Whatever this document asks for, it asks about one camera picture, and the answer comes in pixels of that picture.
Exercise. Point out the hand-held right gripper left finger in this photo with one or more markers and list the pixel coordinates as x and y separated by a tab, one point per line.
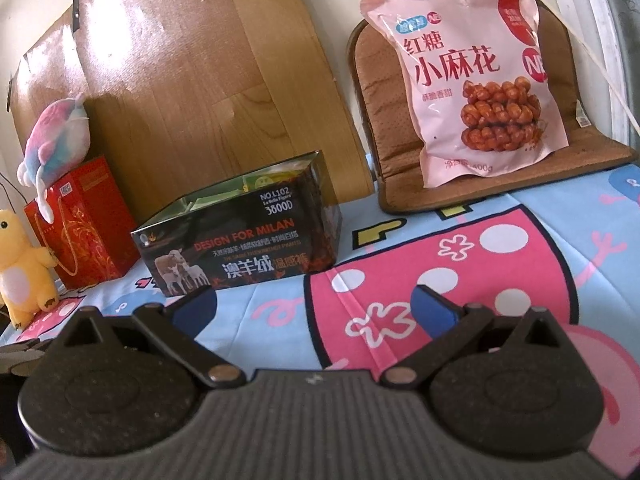
197	305

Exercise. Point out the wooden board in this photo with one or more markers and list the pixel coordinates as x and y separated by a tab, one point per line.
200	70

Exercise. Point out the white window frame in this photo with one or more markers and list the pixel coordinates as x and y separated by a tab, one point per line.
600	20

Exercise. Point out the red gift bag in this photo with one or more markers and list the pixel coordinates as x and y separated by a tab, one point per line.
85	230

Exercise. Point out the black sheep print box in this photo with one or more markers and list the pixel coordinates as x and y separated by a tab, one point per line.
240	255

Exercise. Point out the pastel plush fish toy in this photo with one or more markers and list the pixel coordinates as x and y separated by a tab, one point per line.
55	145

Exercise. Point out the large pink snack bag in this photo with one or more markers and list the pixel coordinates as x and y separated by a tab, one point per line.
480	90

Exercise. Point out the pale green snack packet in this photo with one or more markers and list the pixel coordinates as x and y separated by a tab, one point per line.
210	199

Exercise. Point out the black tape strip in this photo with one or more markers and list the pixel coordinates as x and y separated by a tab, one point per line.
76	5

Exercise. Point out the yellow plush toy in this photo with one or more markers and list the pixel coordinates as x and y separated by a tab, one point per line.
22	275

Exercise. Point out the bright green snack packet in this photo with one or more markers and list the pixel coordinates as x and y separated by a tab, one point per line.
262	181

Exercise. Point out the pig printed bed sheet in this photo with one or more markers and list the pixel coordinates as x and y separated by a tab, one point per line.
525	260

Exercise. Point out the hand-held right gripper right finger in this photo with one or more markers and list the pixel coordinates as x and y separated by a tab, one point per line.
432	310

